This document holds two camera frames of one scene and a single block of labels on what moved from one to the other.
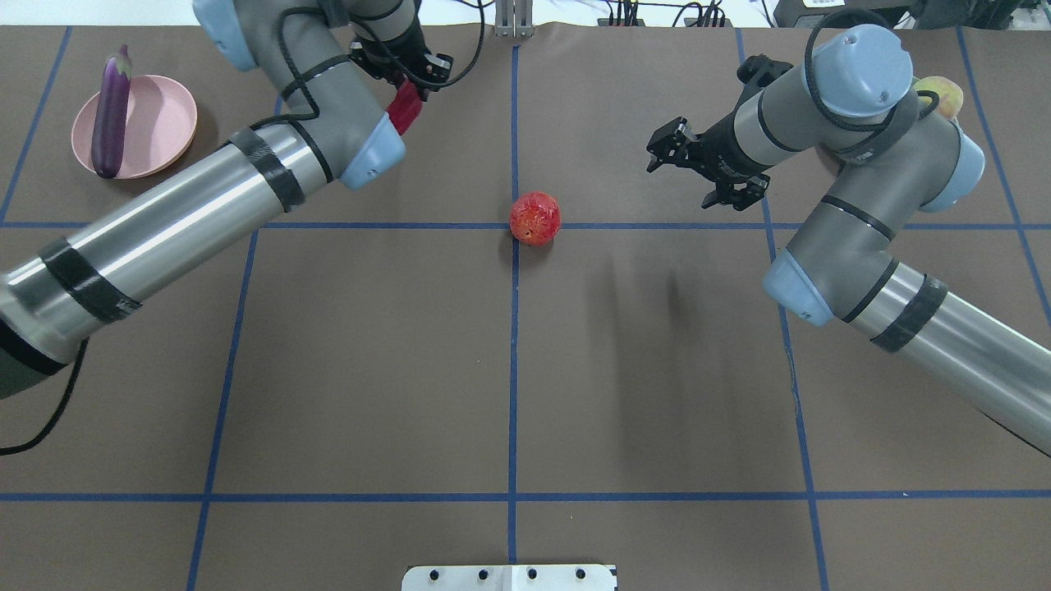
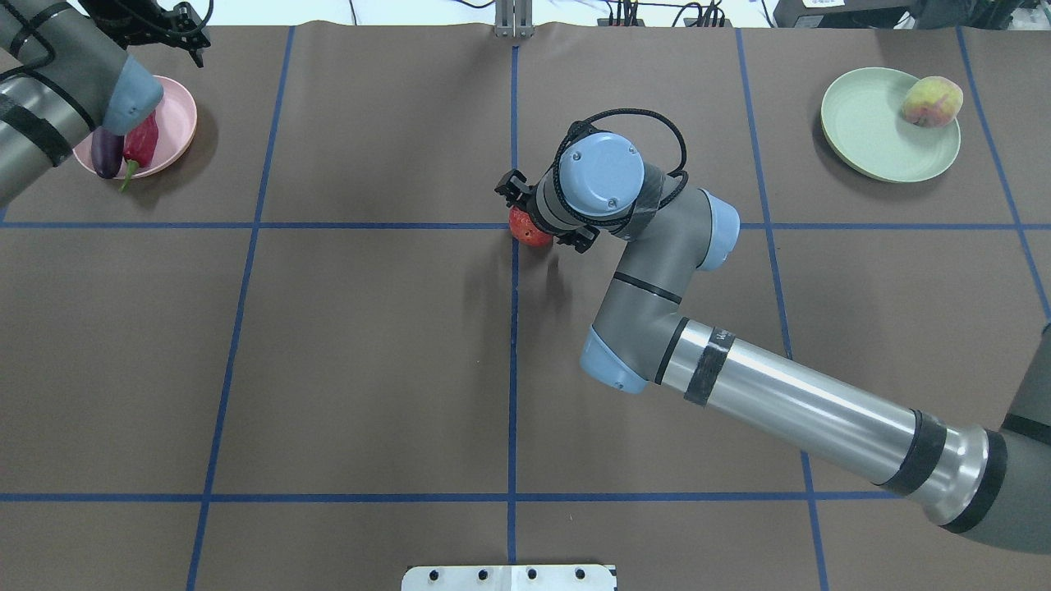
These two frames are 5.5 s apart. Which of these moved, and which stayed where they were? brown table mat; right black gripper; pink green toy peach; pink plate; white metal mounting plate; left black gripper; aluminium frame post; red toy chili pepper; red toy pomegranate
Moved: left black gripper; red toy chili pepper; right black gripper
Stayed: white metal mounting plate; pink green toy peach; brown table mat; aluminium frame post; pink plate; red toy pomegranate
